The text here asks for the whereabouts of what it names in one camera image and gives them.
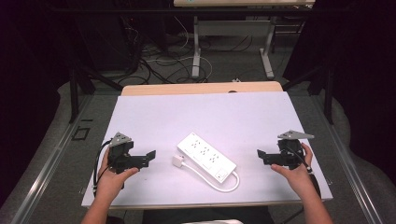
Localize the black metal stand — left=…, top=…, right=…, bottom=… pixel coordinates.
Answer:
left=281, top=60, right=335, bottom=126
left=68, top=59, right=124, bottom=124

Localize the wooden table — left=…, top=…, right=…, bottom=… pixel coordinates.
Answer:
left=120, top=80, right=284, bottom=97

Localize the white power strip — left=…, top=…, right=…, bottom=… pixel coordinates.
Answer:
left=177, top=132, right=238, bottom=184

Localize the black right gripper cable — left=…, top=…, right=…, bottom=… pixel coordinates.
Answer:
left=284, top=145, right=322, bottom=198

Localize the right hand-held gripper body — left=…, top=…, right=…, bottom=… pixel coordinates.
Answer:
left=276, top=130, right=316, bottom=171

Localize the metal floor rail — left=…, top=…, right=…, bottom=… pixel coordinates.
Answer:
left=10, top=92, right=94, bottom=224
left=307, top=92, right=387, bottom=224

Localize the white metal frame desk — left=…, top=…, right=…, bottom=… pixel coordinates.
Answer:
left=173, top=0, right=316, bottom=80

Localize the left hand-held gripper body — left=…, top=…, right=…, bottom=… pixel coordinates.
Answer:
left=106, top=132, right=135, bottom=175

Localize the person's left hand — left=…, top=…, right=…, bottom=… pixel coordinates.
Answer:
left=96, top=147, right=140, bottom=201

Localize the tangle of floor cables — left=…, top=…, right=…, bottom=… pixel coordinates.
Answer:
left=116, top=15, right=254, bottom=86

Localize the white power cable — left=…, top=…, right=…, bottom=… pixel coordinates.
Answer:
left=181, top=161, right=241, bottom=193

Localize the person's dark clothing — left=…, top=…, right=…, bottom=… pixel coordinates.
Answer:
left=141, top=206, right=276, bottom=224

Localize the white table mat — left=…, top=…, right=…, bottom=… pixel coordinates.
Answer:
left=81, top=91, right=333, bottom=208

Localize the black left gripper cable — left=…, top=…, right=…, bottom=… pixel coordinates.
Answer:
left=92, top=139, right=113, bottom=198

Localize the white power plug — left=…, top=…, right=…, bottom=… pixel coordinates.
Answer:
left=172, top=154, right=187, bottom=169

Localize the person's right hand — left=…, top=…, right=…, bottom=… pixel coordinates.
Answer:
left=270, top=142, right=314, bottom=194

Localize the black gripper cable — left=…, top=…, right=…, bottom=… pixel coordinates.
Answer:
left=284, top=145, right=322, bottom=198
left=92, top=139, right=113, bottom=198

